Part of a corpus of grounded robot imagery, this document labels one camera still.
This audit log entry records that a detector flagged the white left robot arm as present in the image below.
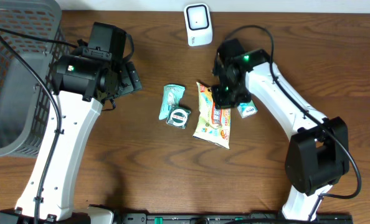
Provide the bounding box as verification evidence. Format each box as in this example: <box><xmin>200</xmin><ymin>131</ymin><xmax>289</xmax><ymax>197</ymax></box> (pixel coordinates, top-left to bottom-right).
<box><xmin>0</xmin><ymin>55</ymin><xmax>141</xmax><ymax>223</ymax></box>

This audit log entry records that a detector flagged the small teal white packet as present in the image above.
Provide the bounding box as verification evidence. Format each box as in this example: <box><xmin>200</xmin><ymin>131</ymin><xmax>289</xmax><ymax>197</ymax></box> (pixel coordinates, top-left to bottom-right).
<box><xmin>237</xmin><ymin>100</ymin><xmax>258</xmax><ymax>119</ymax></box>

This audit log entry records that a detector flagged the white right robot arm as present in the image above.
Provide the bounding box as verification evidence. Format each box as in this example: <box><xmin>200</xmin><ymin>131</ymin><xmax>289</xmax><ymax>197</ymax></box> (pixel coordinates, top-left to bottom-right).
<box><xmin>212</xmin><ymin>47</ymin><xmax>350</xmax><ymax>221</ymax></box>

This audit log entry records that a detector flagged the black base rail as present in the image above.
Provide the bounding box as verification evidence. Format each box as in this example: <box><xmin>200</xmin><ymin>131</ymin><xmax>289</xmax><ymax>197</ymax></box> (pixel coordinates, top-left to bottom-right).
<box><xmin>119</xmin><ymin>212</ymin><xmax>354</xmax><ymax>224</ymax></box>

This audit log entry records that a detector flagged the grey plastic mesh basket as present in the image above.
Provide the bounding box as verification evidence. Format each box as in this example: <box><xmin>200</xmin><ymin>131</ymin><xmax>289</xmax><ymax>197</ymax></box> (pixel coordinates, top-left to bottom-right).
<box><xmin>0</xmin><ymin>0</ymin><xmax>70</xmax><ymax>157</ymax></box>

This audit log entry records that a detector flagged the white barcode scanner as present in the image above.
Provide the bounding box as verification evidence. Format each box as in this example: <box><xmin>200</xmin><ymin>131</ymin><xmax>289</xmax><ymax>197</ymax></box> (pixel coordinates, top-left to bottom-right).
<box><xmin>183</xmin><ymin>3</ymin><xmax>213</xmax><ymax>47</ymax></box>

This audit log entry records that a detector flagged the round dark green packet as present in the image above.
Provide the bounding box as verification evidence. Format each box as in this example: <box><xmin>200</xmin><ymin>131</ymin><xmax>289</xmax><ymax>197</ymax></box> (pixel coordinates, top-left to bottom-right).
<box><xmin>166</xmin><ymin>106</ymin><xmax>191</xmax><ymax>129</ymax></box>

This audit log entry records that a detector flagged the yellow snack bag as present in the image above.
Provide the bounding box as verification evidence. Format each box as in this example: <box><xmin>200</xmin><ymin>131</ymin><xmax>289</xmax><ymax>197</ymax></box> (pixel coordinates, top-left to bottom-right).
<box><xmin>193</xmin><ymin>82</ymin><xmax>231</xmax><ymax>150</ymax></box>

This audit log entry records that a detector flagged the mint green snack packet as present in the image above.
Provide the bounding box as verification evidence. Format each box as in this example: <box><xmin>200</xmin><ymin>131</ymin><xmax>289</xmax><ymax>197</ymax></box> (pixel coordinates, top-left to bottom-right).
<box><xmin>159</xmin><ymin>84</ymin><xmax>186</xmax><ymax>120</ymax></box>

